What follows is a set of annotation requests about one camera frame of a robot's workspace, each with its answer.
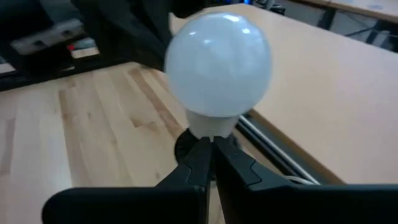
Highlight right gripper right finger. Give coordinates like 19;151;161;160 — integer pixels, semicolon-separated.
214;136;398;224

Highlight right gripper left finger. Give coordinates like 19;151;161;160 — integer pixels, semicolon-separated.
42;136;214;224

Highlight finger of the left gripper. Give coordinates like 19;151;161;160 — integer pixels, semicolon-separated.
102;37;167;71

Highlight white lightbulb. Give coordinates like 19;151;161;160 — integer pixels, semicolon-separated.
164;11;273;140

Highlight tan table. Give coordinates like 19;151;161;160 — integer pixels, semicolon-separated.
292;0;398;24
169;2;398;185

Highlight white lamp cable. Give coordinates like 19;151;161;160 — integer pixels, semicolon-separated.
239;114;321;187

